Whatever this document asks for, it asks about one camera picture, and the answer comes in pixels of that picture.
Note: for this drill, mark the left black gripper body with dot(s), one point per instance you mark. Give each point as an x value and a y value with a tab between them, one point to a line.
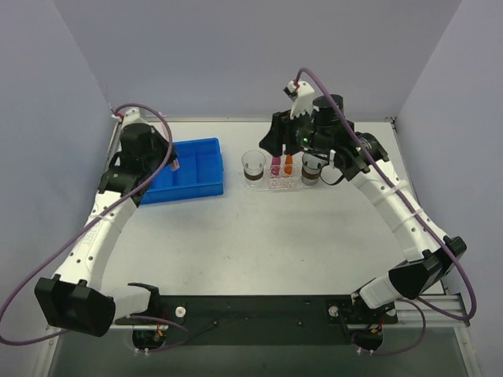
158	145

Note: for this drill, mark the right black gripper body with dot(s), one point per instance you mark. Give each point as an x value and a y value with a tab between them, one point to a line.
280	131

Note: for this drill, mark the clear brown-banded cup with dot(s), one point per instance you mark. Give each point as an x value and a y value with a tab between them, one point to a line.
311	169

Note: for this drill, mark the orange toothpaste tube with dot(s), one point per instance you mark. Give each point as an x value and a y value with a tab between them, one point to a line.
288	166

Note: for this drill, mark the pink toothpaste tube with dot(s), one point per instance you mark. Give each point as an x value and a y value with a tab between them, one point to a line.
275	166

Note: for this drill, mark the clear acrylic toothbrush holder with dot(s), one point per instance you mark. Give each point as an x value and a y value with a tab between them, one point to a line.
282	183

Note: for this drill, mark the clear blue-tinted cup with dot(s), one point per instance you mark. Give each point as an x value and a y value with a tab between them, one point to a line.
253	163

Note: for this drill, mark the white toothbrush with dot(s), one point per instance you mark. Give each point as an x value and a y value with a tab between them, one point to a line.
175	165

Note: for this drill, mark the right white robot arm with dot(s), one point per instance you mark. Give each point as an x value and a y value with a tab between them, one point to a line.
363	161

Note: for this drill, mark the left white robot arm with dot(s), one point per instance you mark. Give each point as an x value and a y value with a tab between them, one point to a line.
72	298

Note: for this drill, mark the clear textured oval tray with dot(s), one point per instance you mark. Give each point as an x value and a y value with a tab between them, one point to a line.
284	177

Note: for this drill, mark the blue plastic bin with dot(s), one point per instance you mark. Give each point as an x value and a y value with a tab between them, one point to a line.
200	173

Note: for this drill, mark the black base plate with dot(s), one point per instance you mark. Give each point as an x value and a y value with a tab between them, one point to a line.
258	320

